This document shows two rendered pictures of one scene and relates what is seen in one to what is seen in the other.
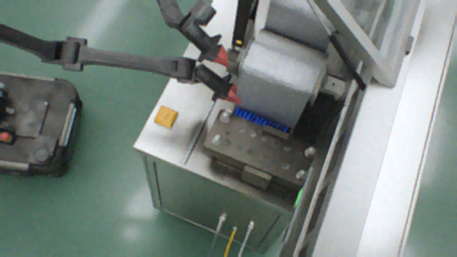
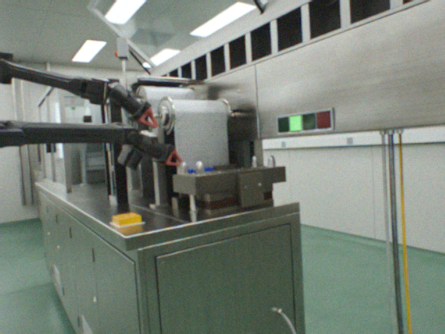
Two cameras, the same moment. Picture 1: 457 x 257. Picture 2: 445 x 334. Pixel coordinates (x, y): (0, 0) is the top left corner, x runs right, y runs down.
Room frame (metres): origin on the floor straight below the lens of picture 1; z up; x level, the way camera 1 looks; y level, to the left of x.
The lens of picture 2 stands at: (-0.14, 0.78, 1.12)
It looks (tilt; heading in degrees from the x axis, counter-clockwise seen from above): 3 degrees down; 314
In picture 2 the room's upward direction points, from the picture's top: 3 degrees counter-clockwise
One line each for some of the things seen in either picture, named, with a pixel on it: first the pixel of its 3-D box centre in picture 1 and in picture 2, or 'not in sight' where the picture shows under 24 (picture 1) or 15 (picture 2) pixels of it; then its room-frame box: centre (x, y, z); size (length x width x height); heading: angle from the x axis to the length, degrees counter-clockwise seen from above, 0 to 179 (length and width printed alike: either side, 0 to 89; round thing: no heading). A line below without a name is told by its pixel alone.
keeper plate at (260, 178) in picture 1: (255, 178); (251, 188); (0.59, -0.13, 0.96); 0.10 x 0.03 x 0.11; 78
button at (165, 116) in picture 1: (165, 116); (126, 219); (0.79, 0.25, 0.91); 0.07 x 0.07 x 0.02; 78
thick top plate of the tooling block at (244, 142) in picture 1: (261, 151); (231, 178); (0.68, -0.13, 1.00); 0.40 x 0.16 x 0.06; 78
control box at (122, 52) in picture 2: not in sight; (121, 49); (1.43, -0.15, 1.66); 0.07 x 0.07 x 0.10; 53
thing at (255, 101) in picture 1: (267, 106); (203, 152); (0.81, -0.11, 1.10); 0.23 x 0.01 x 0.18; 78
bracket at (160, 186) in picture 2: (234, 76); (156, 168); (0.94, 0.02, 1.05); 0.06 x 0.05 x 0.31; 78
